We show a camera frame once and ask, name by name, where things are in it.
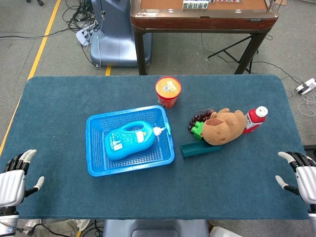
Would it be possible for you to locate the green toy building block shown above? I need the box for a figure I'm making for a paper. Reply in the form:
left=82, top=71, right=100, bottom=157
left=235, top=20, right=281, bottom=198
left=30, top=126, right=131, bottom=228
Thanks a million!
left=192, top=121, right=204, bottom=141

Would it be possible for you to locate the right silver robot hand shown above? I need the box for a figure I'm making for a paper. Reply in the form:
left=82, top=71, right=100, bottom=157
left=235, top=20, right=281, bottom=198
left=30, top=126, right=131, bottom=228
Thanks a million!
left=275, top=151, right=316, bottom=205

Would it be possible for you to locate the blue detergent pump bottle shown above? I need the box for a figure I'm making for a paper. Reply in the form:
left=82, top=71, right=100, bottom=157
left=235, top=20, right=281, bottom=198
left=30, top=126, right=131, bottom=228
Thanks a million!
left=104, top=121, right=171, bottom=161

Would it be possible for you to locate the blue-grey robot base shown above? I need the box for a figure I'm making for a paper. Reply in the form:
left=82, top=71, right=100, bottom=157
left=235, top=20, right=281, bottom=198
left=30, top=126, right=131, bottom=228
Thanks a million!
left=89, top=0, right=153, bottom=67

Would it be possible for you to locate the teal table cloth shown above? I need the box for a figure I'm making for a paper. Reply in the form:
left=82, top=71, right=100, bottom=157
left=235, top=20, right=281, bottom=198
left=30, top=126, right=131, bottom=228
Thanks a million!
left=0, top=75, right=309, bottom=220

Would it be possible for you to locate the blue plastic mesh basket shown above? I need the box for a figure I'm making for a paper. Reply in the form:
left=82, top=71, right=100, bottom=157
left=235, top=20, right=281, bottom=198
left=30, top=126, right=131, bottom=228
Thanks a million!
left=85, top=105, right=175, bottom=178

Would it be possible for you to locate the black floor cable bundle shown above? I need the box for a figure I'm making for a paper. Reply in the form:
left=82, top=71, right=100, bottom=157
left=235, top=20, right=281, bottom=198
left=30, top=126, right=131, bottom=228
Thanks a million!
left=61, top=0, right=99, bottom=33

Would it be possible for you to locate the white power strip with plugs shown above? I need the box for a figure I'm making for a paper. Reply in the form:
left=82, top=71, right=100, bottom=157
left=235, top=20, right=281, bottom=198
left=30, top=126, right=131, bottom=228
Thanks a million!
left=76, top=24, right=98, bottom=46

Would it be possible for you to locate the brown mahjong table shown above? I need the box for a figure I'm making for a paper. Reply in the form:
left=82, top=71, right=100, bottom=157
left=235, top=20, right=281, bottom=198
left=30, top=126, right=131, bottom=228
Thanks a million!
left=130, top=0, right=279, bottom=76

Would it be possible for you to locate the white sneaker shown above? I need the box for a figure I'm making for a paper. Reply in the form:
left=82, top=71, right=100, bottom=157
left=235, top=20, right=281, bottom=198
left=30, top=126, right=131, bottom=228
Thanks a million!
left=74, top=219, right=91, bottom=232

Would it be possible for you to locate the white coiled floor cable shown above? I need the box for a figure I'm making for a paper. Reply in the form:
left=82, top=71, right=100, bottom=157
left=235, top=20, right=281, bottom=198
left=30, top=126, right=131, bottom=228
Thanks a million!
left=297, top=93, right=316, bottom=117

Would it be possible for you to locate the teal rectangular box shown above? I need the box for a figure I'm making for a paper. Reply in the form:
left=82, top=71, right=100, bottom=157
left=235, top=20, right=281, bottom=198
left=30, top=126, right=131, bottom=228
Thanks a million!
left=180, top=140, right=222, bottom=158

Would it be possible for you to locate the mahjong tile row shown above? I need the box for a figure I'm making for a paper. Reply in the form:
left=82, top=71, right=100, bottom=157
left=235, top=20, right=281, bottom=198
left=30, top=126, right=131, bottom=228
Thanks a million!
left=182, top=0, right=209, bottom=10

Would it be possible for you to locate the dark red grape bunch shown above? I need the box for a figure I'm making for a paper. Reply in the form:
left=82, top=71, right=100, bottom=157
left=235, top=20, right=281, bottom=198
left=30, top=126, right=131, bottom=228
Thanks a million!
left=188, top=108, right=215, bottom=134

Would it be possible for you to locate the red bottle white cap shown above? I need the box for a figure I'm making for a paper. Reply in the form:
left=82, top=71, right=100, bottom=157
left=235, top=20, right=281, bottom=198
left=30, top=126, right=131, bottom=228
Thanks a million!
left=242, top=106, right=269, bottom=134

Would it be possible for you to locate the brown capybara plush toy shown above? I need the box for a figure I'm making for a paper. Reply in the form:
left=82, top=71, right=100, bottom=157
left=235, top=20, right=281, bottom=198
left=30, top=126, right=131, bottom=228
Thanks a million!
left=201, top=108, right=246, bottom=146

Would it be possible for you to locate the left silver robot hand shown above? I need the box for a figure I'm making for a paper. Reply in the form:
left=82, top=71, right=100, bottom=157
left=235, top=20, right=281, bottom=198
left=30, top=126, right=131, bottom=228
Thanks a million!
left=0, top=149, right=45, bottom=208

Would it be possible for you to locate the red instant noodle cup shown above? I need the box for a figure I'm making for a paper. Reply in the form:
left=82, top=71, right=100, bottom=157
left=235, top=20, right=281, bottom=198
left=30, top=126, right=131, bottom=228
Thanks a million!
left=155, top=76, right=182, bottom=109

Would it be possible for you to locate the grey-blue robot torso base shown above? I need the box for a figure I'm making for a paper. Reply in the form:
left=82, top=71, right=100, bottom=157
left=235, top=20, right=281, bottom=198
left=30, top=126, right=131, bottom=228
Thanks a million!
left=102, top=219, right=210, bottom=237

